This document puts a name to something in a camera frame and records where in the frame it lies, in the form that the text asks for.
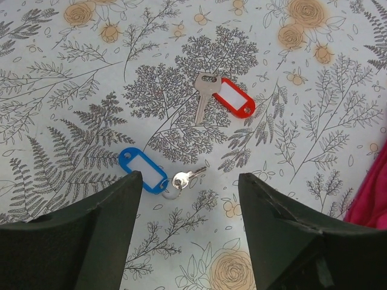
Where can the blue key tag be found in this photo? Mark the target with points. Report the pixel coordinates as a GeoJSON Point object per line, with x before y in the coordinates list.
{"type": "Point", "coordinates": [155, 179]}

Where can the floral table mat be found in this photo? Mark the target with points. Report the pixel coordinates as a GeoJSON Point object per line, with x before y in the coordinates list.
{"type": "Point", "coordinates": [82, 80]}

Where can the red key tag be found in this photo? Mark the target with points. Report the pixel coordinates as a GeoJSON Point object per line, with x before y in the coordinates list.
{"type": "Point", "coordinates": [231, 96]}

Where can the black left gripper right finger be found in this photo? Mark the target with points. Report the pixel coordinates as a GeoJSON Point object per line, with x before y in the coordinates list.
{"type": "Point", "coordinates": [292, 246]}

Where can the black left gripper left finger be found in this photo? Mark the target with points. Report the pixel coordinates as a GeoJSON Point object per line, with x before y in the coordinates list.
{"type": "Point", "coordinates": [82, 246]}

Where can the red cloth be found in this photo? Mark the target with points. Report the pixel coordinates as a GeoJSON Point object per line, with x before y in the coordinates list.
{"type": "Point", "coordinates": [369, 206]}

